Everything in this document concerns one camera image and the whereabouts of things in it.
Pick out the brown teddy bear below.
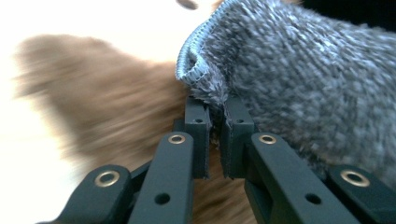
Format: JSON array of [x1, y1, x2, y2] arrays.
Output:
[[13, 33, 260, 224]]

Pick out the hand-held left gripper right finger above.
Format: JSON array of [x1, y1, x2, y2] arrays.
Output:
[[219, 96, 260, 180]]

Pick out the grey knit cloth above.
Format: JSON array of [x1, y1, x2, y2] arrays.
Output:
[[175, 0, 396, 190]]

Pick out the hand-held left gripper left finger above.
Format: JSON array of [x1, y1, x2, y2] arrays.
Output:
[[173, 95, 213, 180]]

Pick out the round table cable hole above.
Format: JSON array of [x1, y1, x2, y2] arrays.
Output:
[[176, 0, 199, 11]]

